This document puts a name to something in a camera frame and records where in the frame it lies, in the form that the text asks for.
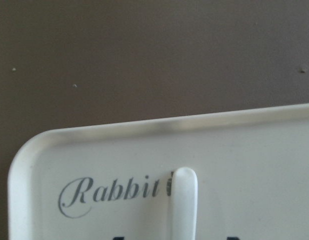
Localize white ceramic soup spoon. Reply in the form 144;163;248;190
170;167;198;240

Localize cream Rabbit serving tray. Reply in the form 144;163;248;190
8;103;309;240

